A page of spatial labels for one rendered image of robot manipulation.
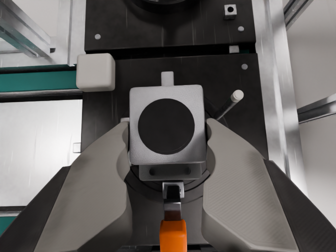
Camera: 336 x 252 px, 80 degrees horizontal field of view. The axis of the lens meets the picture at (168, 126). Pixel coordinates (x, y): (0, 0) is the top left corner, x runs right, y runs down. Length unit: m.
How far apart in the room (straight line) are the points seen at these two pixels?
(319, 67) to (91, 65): 0.40
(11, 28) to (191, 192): 0.28
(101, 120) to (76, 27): 0.15
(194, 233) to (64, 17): 0.35
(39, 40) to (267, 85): 0.32
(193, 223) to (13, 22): 0.31
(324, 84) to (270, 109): 0.19
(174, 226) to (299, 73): 0.37
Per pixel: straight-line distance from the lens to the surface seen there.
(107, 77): 0.27
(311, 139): 0.44
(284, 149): 0.31
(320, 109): 0.33
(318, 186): 0.44
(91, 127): 0.28
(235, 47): 0.31
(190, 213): 0.27
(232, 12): 0.32
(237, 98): 0.17
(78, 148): 0.29
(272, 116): 0.30
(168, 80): 0.16
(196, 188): 0.24
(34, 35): 0.35
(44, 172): 0.37
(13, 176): 0.40
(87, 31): 0.34
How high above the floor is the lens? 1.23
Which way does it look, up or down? 81 degrees down
